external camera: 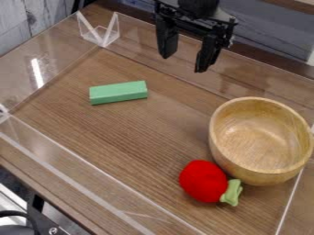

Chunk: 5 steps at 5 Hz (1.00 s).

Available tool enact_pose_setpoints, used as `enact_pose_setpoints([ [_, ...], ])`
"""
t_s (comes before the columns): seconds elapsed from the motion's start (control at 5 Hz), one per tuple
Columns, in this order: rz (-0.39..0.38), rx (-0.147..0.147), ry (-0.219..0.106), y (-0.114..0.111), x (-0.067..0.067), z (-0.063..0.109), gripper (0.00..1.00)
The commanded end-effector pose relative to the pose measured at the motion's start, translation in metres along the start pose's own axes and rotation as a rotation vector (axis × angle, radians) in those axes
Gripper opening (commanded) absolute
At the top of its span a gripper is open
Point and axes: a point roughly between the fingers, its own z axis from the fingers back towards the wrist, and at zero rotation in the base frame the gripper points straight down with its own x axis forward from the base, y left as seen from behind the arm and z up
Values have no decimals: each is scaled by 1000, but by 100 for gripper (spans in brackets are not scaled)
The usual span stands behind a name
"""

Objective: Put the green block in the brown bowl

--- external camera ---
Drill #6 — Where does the clear acrylic corner bracket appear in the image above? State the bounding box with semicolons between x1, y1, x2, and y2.
76;12;120;48

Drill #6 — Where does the black cable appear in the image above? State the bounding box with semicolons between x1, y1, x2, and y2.
0;210;32;228

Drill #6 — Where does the green rectangular block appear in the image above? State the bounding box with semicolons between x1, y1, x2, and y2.
89;81;148;105

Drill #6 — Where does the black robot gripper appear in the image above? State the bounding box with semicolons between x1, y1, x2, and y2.
154;0;237;73

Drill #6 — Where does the red plush tomato toy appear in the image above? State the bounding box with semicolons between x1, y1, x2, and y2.
178;160;243;207

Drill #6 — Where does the clear acrylic tray wall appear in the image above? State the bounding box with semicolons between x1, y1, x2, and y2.
0;105;204;235

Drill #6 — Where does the light wooden bowl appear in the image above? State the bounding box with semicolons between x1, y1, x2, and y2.
208;96;314;186

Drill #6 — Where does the black table clamp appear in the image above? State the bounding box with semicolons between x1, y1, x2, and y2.
26;194;69;235

